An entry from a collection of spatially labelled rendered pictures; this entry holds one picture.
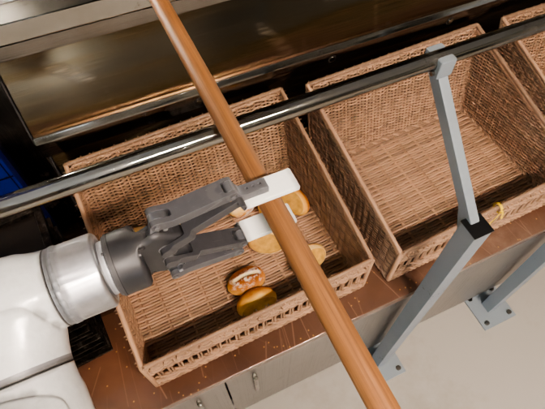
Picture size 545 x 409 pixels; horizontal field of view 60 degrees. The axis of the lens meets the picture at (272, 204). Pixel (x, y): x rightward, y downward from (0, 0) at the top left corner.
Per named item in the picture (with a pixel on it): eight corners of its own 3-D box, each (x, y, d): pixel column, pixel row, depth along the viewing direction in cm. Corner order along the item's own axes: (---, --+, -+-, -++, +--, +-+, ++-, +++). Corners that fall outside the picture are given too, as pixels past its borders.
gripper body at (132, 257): (89, 221, 52) (170, 193, 54) (112, 256, 59) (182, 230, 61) (106, 280, 48) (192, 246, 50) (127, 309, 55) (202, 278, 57)
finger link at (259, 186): (223, 197, 54) (221, 182, 51) (263, 182, 55) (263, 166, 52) (228, 207, 53) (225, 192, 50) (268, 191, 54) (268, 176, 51)
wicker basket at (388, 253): (296, 150, 142) (300, 80, 118) (447, 91, 155) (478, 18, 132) (386, 286, 118) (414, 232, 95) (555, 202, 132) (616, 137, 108)
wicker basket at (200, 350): (96, 223, 128) (57, 160, 105) (281, 151, 141) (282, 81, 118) (153, 393, 105) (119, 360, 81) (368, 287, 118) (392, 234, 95)
